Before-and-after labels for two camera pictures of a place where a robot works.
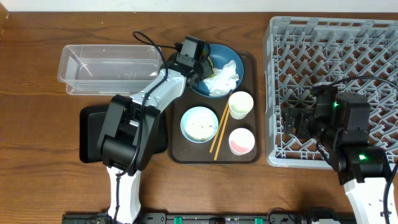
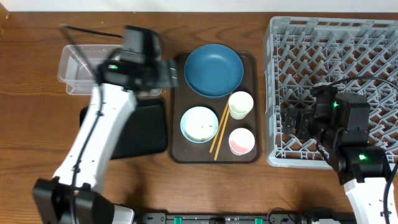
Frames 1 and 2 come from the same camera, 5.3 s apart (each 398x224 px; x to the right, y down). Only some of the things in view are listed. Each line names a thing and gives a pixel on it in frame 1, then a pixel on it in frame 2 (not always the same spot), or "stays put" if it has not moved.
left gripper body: [201, 72] to [170, 73]
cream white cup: [240, 104] stays put
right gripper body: [308, 126] stays put
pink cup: [241, 141] stays put
